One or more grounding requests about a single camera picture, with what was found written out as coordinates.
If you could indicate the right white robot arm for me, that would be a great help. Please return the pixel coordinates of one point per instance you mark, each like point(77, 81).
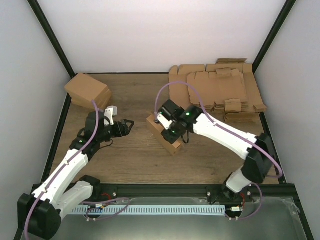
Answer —
point(257, 152)

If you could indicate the stack of flat cardboard blanks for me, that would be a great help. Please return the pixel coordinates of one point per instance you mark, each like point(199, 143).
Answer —
point(226, 87)

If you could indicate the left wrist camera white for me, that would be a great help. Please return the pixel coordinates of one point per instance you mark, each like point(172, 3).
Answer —
point(109, 113)

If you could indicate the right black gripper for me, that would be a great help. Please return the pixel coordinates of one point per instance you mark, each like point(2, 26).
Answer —
point(172, 139)

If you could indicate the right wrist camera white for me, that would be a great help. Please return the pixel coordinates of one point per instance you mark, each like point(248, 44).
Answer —
point(161, 119)

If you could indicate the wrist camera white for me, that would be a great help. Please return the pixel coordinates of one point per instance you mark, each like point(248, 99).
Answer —
point(161, 119)
point(109, 113)

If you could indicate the stack of folded cardboard boxes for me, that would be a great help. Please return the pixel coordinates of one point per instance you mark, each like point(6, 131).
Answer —
point(83, 89)

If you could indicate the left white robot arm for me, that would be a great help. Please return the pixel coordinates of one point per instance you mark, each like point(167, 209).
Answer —
point(41, 212)

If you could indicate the light blue slotted cable duct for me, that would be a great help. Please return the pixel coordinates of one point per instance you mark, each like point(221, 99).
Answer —
point(152, 210)

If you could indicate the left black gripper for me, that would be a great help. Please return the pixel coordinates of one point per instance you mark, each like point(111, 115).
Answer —
point(122, 125)

